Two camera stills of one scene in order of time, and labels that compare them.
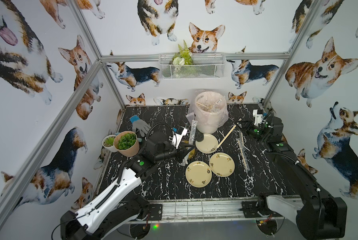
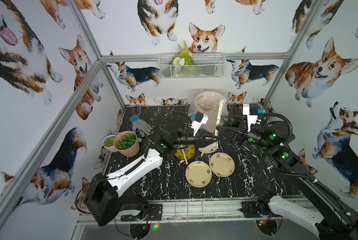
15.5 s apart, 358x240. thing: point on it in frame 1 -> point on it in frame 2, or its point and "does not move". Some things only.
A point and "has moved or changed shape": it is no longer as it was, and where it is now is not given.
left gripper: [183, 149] -> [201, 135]
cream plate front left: [198, 174] does not move
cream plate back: [208, 145] does not move
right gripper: [247, 127] -> [241, 136]
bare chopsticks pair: [228, 133] has moved or changed shape
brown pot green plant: [126, 143] does not move
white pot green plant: [107, 143] does not move
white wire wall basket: [192, 65] does not move
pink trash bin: [209, 108] does not move
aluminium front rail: [211, 210] does not move
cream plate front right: [222, 164] does not move
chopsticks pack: [243, 150] -> [218, 119]
